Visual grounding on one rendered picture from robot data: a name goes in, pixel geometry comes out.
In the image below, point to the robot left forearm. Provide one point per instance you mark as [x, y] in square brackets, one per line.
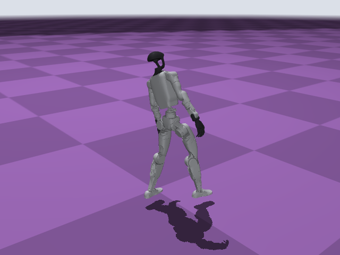
[156, 112]

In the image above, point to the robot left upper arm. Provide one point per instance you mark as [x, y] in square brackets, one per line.
[151, 95]

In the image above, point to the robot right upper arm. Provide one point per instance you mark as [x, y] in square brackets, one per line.
[173, 78]

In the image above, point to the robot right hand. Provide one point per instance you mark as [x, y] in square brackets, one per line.
[200, 127]

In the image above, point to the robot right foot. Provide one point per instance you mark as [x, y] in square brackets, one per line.
[203, 193]

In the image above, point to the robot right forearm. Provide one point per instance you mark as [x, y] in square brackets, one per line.
[187, 104]

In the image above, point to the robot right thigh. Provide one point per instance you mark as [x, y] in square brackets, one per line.
[183, 131]

